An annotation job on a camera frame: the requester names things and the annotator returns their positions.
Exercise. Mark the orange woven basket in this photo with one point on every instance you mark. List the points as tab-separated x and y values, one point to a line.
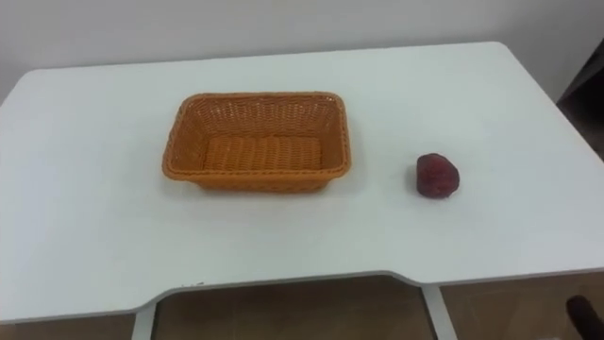
264	153

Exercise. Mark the red strawberry soft toy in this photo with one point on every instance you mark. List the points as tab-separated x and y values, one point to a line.
437	175

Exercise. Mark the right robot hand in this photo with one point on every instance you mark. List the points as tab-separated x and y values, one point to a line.
587	316

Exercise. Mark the white desk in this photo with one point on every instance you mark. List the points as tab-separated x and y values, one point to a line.
94	212

